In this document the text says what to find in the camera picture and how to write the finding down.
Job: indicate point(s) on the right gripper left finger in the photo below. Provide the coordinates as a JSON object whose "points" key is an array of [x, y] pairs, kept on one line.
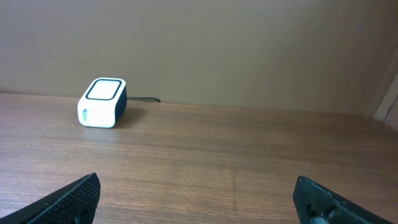
{"points": [[75, 203]]}

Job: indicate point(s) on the white barcode scanner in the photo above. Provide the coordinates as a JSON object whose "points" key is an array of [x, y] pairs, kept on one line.
{"points": [[103, 103]]}

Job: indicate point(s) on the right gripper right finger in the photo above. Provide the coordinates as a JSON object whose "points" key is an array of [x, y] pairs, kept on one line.
{"points": [[315, 203]]}

